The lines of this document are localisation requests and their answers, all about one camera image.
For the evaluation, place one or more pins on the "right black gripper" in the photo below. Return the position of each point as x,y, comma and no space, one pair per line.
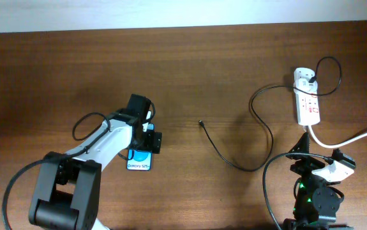
306,163

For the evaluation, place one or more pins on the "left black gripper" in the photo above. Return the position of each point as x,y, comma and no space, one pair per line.
150,143

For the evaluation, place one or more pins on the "blue screen Galaxy smartphone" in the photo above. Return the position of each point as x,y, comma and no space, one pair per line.
141,158

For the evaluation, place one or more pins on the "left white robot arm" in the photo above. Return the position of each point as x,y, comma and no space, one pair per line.
67,192

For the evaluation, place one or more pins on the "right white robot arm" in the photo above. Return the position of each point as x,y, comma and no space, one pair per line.
317,201

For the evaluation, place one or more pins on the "white power strip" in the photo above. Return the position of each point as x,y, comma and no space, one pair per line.
306,104

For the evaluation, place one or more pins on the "white USB wall charger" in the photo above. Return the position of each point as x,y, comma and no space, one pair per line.
303,85

